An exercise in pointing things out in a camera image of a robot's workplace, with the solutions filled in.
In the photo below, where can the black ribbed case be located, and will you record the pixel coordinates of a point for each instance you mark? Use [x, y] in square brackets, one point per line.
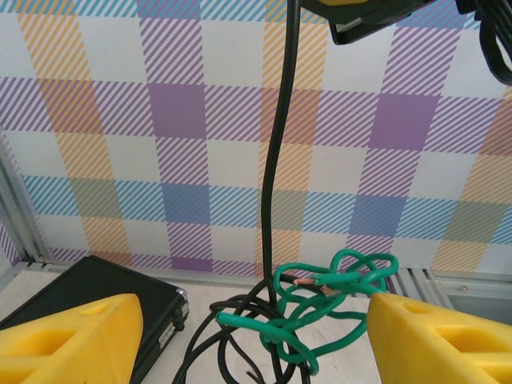
[100, 276]

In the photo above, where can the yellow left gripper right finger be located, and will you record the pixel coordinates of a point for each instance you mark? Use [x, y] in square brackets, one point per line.
[448, 348]

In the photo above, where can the aluminium frame post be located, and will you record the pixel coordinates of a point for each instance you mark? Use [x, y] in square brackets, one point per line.
[24, 236]

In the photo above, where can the aluminium floor rail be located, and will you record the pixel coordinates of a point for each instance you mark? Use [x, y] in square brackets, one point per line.
[460, 288]

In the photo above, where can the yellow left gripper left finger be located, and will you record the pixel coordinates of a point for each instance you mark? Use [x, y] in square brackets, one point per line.
[68, 344]

